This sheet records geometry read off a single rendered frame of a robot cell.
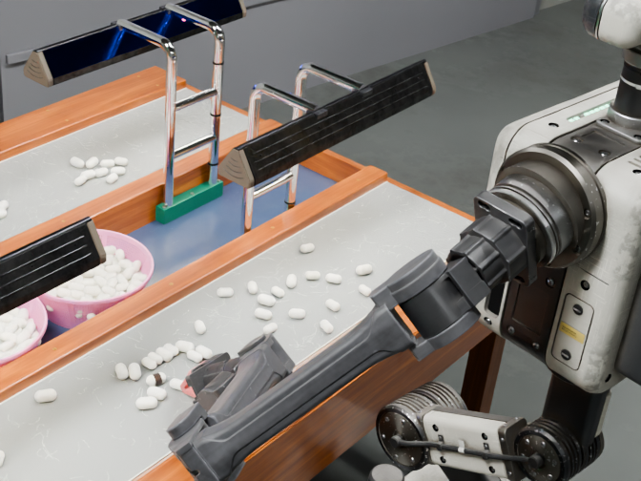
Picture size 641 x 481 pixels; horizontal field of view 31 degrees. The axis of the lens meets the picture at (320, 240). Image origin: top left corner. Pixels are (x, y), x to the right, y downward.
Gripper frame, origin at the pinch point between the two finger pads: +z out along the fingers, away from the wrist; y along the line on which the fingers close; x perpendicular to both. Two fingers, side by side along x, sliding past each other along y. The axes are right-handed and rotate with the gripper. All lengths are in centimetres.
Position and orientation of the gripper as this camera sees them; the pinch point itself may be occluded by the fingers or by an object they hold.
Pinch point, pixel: (184, 387)
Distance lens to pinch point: 213.7
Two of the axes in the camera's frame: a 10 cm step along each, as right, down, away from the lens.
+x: 4.1, 9.1, 0.9
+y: -6.0, 3.5, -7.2
